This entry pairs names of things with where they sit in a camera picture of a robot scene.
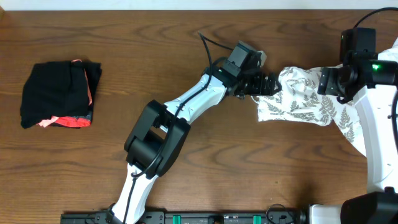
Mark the white fern print garment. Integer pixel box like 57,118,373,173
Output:
257,67,366,156

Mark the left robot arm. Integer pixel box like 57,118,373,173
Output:
106,42,281,223

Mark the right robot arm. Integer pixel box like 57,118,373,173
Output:
307,27,397,223

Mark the plain white cloth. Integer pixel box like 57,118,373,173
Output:
372,39,398,71

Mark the folded black and coral garment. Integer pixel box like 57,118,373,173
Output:
20,59,102,129

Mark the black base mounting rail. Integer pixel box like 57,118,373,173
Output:
60,204,310,224

